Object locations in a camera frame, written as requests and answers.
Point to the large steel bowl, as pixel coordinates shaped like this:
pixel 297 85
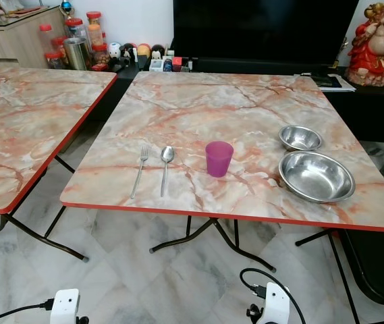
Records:
pixel 316 177

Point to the black chair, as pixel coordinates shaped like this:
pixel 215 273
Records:
pixel 377 266

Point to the purple plastic cup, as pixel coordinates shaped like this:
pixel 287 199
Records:
pixel 218 160

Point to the silver metal spoon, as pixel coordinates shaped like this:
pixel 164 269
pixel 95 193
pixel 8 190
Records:
pixel 167 155

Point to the small steel bowl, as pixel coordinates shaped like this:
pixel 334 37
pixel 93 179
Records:
pixel 300 138

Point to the silver metal fork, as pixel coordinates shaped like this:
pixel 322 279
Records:
pixel 139 172

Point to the papers with dark booklet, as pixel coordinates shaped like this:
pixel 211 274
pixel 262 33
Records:
pixel 330 81

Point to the small red box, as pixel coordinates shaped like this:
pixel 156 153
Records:
pixel 177 63

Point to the small white box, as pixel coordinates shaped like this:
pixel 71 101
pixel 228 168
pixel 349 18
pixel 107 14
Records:
pixel 156 65

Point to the small brown figurine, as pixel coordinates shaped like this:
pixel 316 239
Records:
pixel 157 50

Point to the black television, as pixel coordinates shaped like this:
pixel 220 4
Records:
pixel 266 30

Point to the small yellow figurine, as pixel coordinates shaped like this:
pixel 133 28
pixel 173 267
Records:
pixel 144 49

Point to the red laughing buddha statue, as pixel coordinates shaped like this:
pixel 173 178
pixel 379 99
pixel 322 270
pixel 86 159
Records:
pixel 377 54

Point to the small black figurine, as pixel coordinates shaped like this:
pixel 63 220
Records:
pixel 128 51

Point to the small white figurine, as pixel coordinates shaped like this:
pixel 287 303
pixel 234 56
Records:
pixel 115 50

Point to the steel canister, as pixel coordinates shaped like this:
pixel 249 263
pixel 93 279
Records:
pixel 77 54

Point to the light wooden cabinet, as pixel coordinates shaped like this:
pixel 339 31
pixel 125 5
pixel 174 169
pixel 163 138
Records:
pixel 9 40

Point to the blue round ornament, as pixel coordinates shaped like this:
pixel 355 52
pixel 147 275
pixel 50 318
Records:
pixel 66 7

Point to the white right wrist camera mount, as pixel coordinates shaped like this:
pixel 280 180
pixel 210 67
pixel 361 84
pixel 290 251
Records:
pixel 276 304

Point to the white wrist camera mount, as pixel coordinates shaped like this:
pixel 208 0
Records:
pixel 65 307
pixel 276 304

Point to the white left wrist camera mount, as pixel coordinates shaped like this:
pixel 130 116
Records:
pixel 65 307

